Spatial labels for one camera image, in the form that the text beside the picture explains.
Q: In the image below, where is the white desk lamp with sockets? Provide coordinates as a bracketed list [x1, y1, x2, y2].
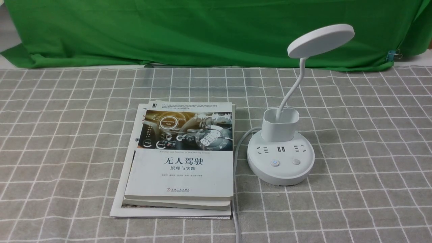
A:
[247, 24, 355, 186]

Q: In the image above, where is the top self-driving book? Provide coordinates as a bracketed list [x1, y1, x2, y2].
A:
[124, 102, 234, 201]

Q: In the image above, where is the middle book in stack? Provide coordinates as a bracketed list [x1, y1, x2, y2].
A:
[122, 100, 236, 211]

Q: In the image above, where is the green backdrop cloth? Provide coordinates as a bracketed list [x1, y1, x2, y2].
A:
[1, 0, 431, 71]

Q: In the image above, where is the bottom large white book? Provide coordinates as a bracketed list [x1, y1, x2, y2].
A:
[110, 104, 232, 220]

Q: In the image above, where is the grey checked tablecloth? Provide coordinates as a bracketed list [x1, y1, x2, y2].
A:
[0, 66, 432, 243]

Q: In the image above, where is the blue binder clip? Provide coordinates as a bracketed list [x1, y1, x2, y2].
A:
[385, 49, 403, 62]

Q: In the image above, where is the white lamp power cable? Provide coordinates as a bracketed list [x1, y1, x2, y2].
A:
[232, 127, 263, 243]

